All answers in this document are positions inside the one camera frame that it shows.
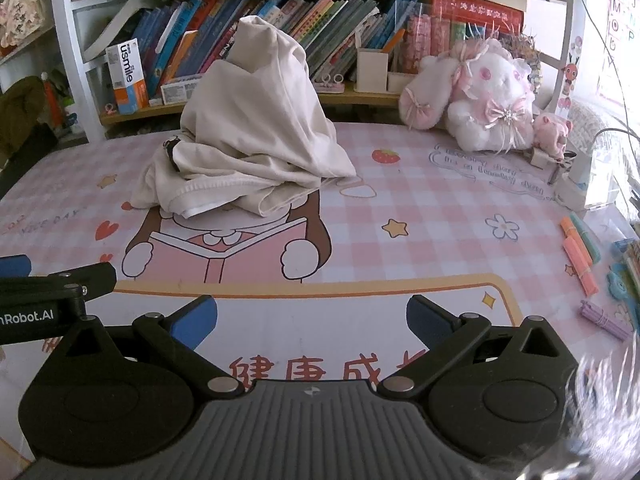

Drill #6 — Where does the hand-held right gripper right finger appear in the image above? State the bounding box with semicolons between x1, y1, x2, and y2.
376;294;577;397

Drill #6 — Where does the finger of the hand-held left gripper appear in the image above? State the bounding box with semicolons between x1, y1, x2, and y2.
30;262;117;306
0;255;32;277

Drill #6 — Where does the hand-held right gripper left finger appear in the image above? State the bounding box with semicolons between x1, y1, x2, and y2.
60;294;247;397

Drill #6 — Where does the beige T-shirt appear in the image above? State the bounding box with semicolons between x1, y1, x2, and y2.
131;15;359;220

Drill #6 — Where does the pink printed desk mat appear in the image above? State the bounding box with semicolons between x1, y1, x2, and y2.
0;121;640;466

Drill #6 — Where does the olive green jacket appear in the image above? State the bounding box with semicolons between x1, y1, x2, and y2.
0;76;49;160

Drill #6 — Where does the red tassel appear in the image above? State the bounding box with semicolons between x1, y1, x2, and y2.
42;74;65;128

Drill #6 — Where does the purple pen bundle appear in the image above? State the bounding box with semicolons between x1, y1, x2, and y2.
579;300;635;342

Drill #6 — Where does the blue plastic toy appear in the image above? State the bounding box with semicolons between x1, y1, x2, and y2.
606;264;634;307

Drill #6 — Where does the crumpled clear plastic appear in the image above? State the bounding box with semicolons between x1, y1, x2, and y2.
567;345;640;480

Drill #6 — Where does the tall orange white box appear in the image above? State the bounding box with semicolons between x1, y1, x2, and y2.
105;37;151;115

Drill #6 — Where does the flat orange white box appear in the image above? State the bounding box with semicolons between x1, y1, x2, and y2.
160;74;207;106

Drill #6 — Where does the white pink plush rabbit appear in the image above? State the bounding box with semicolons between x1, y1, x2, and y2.
399;37;543;153

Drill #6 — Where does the small pink plush toy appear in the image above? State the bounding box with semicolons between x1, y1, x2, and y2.
532;112;574;157

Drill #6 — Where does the low beige desk box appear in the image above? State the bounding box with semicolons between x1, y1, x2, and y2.
387;70;417;94

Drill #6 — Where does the small cardboard box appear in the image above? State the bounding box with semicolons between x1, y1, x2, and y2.
354;47;391;93

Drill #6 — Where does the cream floral ornament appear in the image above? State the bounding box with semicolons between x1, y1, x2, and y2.
0;0;45;50

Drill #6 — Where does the pink transparent box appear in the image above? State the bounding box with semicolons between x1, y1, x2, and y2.
405;12;452;75

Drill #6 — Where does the row of books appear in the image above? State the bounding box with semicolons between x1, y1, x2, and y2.
132;0;436;95

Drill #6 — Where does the thick red book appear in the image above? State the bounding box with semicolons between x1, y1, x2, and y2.
432;0;527;41

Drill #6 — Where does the white bookshelf frame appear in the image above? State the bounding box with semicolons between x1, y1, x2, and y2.
47;0;590;143

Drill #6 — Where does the alphabet wall poster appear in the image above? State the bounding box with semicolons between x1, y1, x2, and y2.
597;0;640;107

